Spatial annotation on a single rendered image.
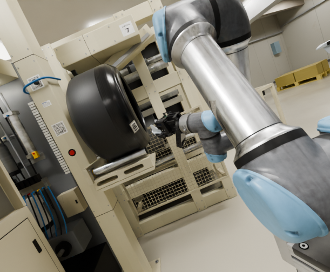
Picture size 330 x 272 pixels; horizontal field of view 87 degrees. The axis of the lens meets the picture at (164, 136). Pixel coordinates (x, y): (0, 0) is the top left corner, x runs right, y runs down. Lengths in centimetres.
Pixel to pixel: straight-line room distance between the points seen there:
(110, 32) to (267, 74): 1091
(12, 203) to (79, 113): 62
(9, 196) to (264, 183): 120
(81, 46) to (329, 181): 146
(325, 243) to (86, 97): 94
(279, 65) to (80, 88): 1242
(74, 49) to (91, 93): 63
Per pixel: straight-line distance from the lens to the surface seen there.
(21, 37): 137
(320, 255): 47
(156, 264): 167
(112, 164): 106
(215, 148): 63
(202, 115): 60
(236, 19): 52
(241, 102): 32
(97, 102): 91
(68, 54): 152
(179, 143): 75
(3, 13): 146
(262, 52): 1209
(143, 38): 157
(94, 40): 148
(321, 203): 29
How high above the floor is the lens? 107
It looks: 8 degrees down
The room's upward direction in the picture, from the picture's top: 24 degrees counter-clockwise
